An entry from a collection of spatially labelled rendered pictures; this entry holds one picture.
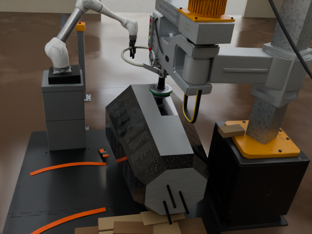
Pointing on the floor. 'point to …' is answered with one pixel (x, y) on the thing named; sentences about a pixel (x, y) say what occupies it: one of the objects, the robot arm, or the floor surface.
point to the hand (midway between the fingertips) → (132, 55)
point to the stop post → (80, 27)
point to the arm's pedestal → (64, 114)
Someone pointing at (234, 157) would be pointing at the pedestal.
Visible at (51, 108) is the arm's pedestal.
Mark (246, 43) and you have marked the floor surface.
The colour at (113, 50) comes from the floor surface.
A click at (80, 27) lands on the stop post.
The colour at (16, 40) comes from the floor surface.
